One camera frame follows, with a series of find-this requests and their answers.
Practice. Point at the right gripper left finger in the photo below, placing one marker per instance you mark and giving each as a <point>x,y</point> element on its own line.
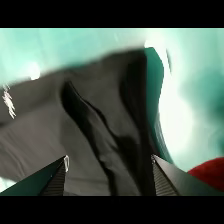
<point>46,180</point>

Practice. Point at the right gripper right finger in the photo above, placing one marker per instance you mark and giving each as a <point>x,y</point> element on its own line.
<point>173,181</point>

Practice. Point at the dark grey garment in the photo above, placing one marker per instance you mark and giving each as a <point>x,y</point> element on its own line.
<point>100,126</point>

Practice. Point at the red garment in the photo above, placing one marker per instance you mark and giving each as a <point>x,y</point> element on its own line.
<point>210,173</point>

